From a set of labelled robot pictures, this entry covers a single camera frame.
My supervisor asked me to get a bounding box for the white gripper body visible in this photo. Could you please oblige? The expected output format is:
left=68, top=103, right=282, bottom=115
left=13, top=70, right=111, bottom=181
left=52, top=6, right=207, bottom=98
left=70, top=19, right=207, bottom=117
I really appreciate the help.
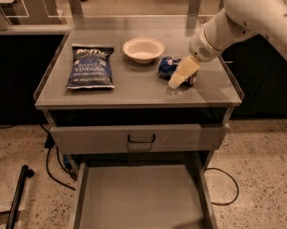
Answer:
left=189, top=26, right=222, bottom=62

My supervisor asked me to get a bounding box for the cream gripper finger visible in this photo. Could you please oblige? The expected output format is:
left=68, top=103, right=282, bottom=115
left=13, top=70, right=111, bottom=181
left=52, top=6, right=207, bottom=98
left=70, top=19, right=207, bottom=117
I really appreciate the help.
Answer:
left=169, top=56, right=200, bottom=89

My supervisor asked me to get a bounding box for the grey background desk left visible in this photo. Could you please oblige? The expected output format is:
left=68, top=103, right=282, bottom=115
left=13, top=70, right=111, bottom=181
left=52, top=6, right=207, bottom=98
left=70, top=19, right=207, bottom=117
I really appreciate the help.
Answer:
left=0, top=0, right=61, bottom=25

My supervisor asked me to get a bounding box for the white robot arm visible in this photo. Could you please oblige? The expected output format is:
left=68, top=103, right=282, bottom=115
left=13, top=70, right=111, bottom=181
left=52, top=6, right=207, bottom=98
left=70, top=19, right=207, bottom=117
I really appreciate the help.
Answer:
left=169, top=0, right=287, bottom=89

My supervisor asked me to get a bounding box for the black floor cable left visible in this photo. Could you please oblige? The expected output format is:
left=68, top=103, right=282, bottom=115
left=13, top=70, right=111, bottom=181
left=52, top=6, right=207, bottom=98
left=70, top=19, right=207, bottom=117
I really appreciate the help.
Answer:
left=37, top=123, right=78, bottom=192

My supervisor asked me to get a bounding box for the grey top drawer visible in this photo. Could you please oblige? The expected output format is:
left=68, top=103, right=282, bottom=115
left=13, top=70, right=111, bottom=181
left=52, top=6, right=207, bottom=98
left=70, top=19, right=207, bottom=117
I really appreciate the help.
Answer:
left=51, top=124, right=230, bottom=155

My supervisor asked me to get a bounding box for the blue vinegar chips bag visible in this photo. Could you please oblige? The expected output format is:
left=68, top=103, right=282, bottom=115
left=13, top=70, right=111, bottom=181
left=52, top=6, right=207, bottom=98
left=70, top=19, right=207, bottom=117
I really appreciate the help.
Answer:
left=66, top=44, right=114, bottom=90

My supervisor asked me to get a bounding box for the black floor cable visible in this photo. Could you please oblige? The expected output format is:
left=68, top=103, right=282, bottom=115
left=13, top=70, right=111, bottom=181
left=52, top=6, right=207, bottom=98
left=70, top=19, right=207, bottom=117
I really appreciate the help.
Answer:
left=37, top=123, right=78, bottom=192
left=205, top=167, right=240, bottom=207

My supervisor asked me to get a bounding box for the white paper bowl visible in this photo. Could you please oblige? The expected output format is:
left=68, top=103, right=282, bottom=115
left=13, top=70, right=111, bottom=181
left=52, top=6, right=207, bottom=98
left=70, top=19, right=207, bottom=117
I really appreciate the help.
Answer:
left=123, top=37, right=165, bottom=64

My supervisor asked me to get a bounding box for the black floor cable right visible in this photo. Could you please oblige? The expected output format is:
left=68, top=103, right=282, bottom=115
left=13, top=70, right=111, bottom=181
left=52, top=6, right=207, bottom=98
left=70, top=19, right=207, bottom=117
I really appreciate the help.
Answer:
left=205, top=167, right=240, bottom=207

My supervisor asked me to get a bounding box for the grey drawer cabinet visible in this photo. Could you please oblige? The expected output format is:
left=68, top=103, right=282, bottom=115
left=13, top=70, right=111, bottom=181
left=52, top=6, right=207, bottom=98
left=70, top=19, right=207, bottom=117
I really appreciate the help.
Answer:
left=33, top=15, right=245, bottom=229

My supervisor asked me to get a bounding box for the open grey middle drawer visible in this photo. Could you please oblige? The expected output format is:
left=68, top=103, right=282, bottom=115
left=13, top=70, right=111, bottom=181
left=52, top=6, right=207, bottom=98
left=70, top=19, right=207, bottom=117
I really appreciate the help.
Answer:
left=68, top=152, right=218, bottom=229

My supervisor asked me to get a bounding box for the clear acrylic barrier panel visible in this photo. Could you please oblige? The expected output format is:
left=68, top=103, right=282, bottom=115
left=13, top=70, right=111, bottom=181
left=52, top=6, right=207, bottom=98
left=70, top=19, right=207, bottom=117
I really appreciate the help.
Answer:
left=0, top=0, right=221, bottom=34

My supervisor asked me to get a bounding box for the blue pepsi can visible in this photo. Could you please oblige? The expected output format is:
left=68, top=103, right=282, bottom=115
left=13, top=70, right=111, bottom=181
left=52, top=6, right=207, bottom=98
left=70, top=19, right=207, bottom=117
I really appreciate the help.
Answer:
left=158, top=56, right=183, bottom=80

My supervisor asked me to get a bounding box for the black pole on floor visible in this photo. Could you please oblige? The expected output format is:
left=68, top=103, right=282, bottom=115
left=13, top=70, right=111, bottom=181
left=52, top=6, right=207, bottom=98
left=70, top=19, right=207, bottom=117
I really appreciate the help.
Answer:
left=6, top=165, right=34, bottom=229

